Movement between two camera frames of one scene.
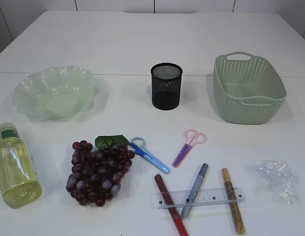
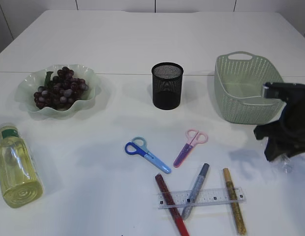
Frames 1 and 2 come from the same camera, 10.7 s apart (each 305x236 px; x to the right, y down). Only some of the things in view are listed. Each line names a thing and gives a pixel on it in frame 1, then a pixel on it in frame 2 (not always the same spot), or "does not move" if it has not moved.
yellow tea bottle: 20,183 does not move
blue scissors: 139,144 does not move
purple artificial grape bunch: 97,172 → 59,91
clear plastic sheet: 277,177 → 284,164
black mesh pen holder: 166,82 does not move
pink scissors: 192,137 does not move
